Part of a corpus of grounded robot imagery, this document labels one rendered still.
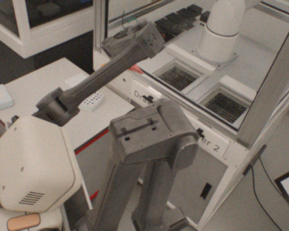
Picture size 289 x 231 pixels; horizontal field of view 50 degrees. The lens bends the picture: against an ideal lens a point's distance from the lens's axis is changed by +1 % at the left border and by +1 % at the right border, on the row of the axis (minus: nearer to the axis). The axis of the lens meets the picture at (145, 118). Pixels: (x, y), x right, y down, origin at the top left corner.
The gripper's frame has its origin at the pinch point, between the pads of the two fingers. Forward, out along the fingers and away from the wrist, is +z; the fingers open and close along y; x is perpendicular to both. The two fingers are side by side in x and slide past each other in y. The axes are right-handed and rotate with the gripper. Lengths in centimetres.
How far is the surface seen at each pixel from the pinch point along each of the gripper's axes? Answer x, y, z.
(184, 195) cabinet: 24, -39, 80
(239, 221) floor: 17, -36, 133
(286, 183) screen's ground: -52, -27, 53
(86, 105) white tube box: 36.2, -22.8, -1.5
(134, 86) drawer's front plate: 21.3, -3.1, 11.2
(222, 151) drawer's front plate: -21, -20, 47
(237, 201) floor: 25, -23, 135
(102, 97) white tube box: 36.6, -14.1, 4.6
